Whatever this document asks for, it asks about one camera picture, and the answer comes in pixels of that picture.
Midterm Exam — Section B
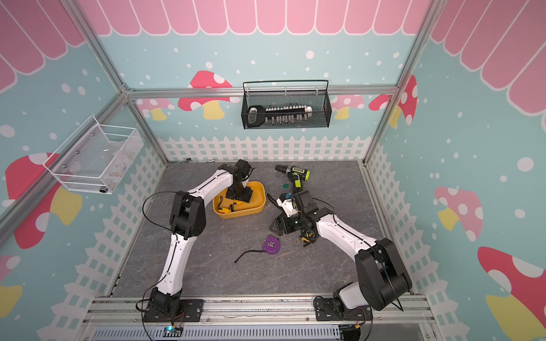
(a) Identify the yellow plastic storage box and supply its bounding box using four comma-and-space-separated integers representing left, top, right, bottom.
212, 181, 267, 220

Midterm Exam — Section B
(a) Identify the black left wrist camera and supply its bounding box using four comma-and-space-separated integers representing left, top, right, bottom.
235, 159, 254, 181

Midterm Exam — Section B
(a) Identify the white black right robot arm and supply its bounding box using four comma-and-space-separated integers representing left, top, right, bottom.
270, 190, 412, 321

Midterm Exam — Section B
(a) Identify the black 5m tape measure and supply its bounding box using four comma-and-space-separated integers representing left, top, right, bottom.
267, 193, 284, 237

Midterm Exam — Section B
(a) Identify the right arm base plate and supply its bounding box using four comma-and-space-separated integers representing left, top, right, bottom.
313, 296, 373, 324

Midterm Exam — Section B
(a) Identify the green black cordless drill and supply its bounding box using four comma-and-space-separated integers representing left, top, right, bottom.
275, 165, 311, 193

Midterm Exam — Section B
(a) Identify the white wire mesh basket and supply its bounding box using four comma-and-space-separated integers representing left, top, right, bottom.
43, 116, 144, 195

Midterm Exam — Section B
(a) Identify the black wire mesh basket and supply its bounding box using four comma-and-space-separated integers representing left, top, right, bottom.
241, 80, 332, 129

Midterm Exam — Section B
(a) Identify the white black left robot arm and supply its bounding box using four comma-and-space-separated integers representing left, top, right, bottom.
149, 159, 253, 318

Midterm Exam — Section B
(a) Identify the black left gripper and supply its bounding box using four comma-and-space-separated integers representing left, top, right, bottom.
225, 181, 253, 203

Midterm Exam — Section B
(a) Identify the yellow black 3m tape measure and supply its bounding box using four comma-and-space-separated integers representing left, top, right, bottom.
299, 229, 319, 247

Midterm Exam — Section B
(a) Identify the small green controller board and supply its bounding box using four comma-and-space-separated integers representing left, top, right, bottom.
162, 325, 183, 338

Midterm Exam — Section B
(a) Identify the black socket bit set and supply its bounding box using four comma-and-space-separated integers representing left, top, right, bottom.
246, 105, 313, 128

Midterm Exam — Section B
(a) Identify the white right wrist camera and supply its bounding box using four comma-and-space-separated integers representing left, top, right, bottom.
276, 193, 299, 217

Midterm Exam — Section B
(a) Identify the purple tape measure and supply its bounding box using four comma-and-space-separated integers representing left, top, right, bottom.
234, 235, 281, 264

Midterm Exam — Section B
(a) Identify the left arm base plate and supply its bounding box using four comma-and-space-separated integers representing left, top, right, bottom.
142, 297, 204, 323

